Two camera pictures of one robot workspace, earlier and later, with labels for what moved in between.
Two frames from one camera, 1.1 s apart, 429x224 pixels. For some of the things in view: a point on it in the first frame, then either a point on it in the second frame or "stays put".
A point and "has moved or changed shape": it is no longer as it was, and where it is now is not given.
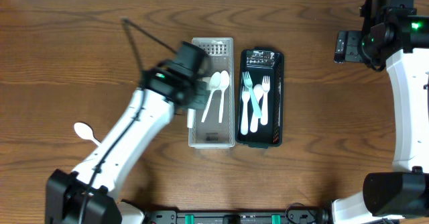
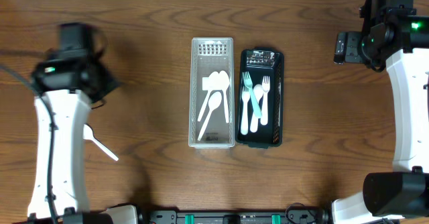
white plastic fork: [248, 82] to [265, 86]
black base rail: [292, 216] stays put
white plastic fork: [266, 86] stays put
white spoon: [224, 78] has moved or changed shape
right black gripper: [352, 46] stays put
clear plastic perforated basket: [214, 127] stays put
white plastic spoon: [85, 131] stays put
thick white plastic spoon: [258, 90] stays put
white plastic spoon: [191, 115] to [214, 100]
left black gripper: [200, 92] to [108, 84]
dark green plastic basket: [260, 62] stays put
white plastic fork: [245, 97] stays put
